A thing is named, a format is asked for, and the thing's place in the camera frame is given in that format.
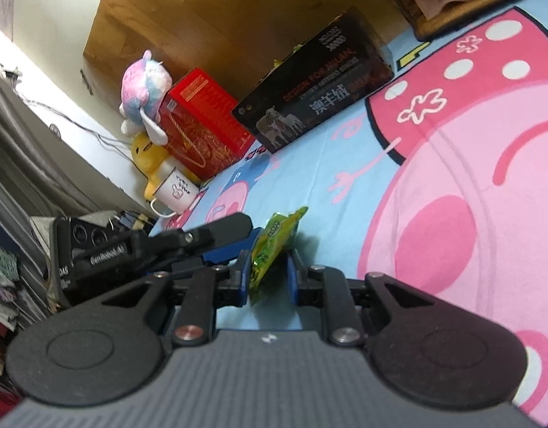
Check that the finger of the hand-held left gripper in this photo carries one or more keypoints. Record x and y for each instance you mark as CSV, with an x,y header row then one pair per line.
x,y
225,232

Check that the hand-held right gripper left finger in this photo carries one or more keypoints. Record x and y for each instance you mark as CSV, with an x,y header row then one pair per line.
x,y
243,276

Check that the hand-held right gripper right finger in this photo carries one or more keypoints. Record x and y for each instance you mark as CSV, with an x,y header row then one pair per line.
x,y
292,276

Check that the small yellow-green snack packet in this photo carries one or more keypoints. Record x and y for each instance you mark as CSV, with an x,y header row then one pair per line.
x,y
274,240

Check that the black cardboard box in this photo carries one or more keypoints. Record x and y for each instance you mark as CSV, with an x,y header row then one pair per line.
x,y
323,93

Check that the white enamel mug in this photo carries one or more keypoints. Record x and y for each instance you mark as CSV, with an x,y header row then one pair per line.
x,y
173,189

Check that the hanging clothes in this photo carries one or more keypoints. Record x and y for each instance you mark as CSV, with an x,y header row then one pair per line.
x,y
2,263

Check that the yellow duck plush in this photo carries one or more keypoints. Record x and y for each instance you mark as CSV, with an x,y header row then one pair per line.
x,y
149,160

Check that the red gift box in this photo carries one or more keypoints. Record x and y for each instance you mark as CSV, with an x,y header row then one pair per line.
x,y
202,125

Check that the grey curtain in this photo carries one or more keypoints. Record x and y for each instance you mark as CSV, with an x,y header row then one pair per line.
x,y
24,165

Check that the printed cartoon pig blanket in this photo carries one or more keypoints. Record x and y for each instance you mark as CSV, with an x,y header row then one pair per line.
x,y
412,187

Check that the pink blue plush toy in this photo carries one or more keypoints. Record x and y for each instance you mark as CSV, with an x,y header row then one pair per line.
x,y
144,93

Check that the wooden board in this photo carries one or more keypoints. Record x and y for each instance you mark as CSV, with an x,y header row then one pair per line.
x,y
189,18

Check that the brown woven mat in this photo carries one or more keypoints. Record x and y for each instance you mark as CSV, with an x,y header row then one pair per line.
x,y
434,22

